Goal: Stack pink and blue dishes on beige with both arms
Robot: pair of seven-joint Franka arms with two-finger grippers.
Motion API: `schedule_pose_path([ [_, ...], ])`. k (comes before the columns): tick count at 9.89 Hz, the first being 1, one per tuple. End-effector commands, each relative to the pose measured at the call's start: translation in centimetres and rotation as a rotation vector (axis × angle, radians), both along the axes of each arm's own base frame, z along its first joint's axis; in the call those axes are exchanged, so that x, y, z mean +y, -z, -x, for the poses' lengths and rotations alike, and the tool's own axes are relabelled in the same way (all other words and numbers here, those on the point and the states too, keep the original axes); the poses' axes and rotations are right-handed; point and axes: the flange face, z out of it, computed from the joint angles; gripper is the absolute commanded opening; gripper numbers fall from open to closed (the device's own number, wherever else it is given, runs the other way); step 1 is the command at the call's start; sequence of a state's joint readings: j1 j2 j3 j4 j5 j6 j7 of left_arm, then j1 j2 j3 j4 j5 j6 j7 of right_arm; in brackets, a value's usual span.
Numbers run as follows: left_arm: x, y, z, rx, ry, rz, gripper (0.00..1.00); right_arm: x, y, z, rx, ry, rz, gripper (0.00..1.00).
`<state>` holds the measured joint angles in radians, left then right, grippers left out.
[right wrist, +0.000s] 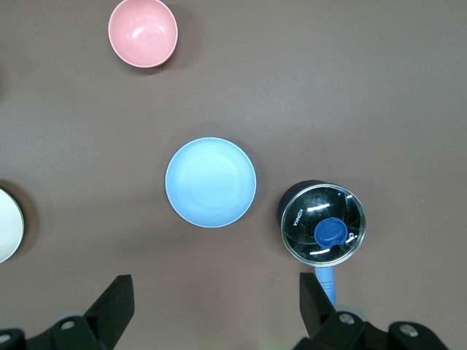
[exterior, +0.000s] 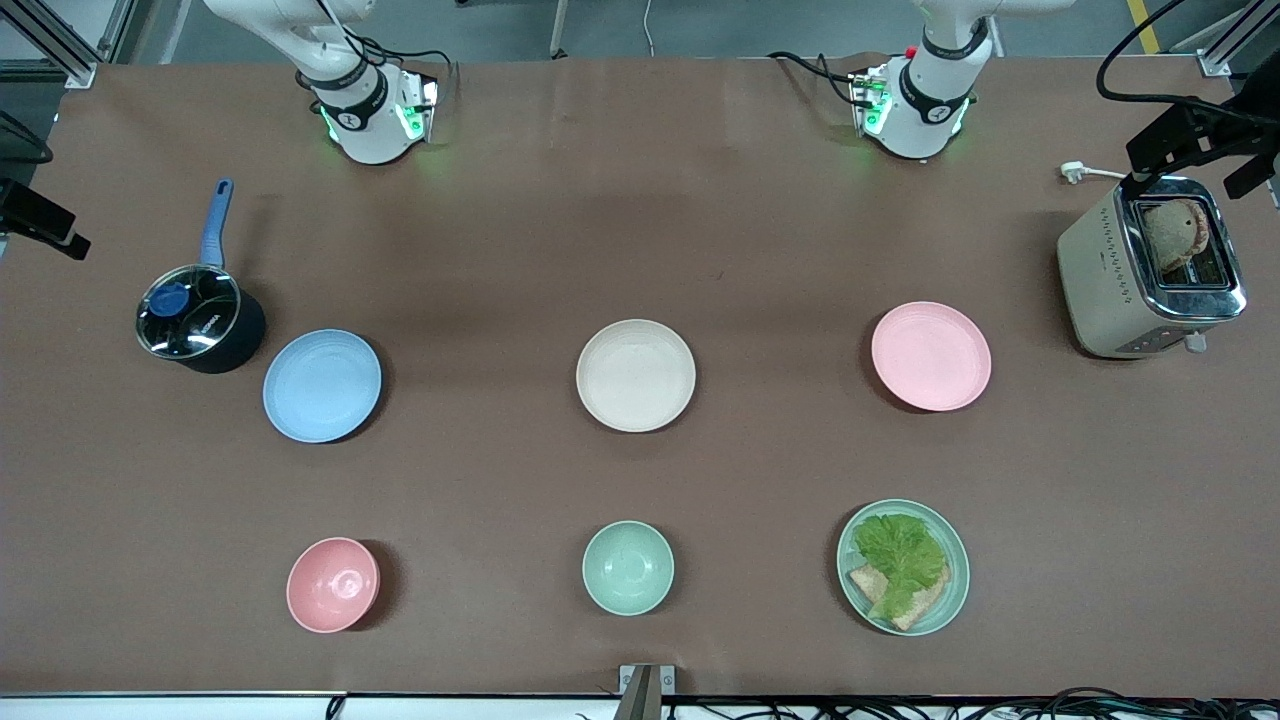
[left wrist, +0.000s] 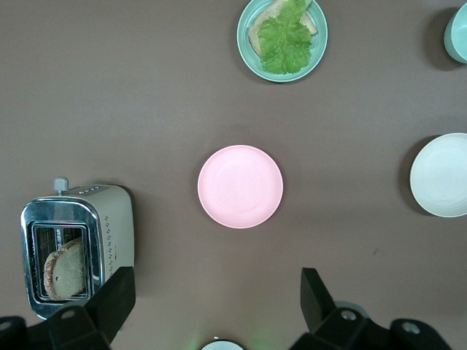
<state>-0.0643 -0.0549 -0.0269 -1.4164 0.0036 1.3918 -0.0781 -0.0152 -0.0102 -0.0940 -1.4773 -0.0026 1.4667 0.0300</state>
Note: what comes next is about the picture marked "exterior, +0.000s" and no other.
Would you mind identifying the beige plate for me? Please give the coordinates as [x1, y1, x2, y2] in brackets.
[575, 319, 698, 434]

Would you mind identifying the green bowl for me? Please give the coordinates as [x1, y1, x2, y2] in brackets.
[582, 520, 676, 618]

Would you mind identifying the pink plate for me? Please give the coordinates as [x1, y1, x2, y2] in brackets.
[870, 301, 993, 414]

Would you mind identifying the blue plate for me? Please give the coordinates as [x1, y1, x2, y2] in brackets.
[262, 329, 384, 445]

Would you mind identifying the green lettuce leaf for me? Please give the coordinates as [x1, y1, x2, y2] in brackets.
[851, 513, 949, 621]

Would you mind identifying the brown bread slice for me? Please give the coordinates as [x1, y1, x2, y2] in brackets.
[848, 562, 952, 633]

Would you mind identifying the pink bowl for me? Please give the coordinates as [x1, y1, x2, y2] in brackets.
[286, 537, 382, 635]

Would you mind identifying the green plate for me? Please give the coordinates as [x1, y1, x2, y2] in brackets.
[836, 499, 972, 638]

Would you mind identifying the dark blue saucepan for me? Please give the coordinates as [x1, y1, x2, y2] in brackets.
[136, 178, 268, 376]

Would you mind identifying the glass lid with blue knob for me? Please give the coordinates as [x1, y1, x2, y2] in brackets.
[136, 264, 243, 360]

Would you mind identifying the beige and chrome toaster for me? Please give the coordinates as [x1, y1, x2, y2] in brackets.
[1056, 176, 1250, 361]

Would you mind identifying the brown toast slice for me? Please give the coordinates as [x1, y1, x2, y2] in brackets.
[1142, 199, 1213, 276]

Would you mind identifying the black clamp device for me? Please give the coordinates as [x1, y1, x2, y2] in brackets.
[0, 177, 92, 262]

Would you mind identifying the metal table bracket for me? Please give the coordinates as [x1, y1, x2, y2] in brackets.
[617, 663, 676, 720]

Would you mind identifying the thick black cable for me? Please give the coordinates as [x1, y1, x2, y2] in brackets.
[1095, 0, 1280, 113]

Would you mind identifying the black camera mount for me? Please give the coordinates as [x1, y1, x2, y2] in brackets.
[1124, 76, 1280, 202]

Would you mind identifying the aluminium frame profile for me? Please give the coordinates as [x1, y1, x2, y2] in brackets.
[0, 0, 137, 90]
[1194, 0, 1280, 79]

